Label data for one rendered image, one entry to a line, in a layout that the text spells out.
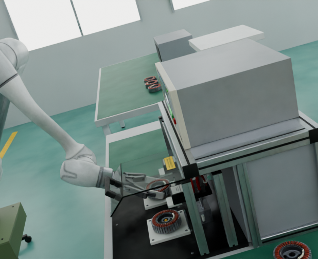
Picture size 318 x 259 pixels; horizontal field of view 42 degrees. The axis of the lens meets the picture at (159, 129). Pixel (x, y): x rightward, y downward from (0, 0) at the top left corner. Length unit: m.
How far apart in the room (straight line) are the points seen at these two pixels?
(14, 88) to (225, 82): 0.80
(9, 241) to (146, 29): 4.71
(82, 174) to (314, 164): 0.88
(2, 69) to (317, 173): 1.16
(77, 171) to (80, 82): 4.59
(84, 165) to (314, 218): 0.89
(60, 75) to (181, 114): 5.02
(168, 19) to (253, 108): 4.85
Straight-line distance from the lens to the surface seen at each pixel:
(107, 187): 1.38
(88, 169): 1.71
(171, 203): 1.54
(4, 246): 1.81
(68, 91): 6.30
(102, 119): 3.07
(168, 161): 1.42
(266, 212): 1.42
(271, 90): 1.36
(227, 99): 1.32
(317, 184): 1.44
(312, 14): 6.76
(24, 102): 1.67
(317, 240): 1.48
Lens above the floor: 1.69
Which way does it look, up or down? 21 degrees down
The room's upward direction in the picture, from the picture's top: 16 degrees counter-clockwise
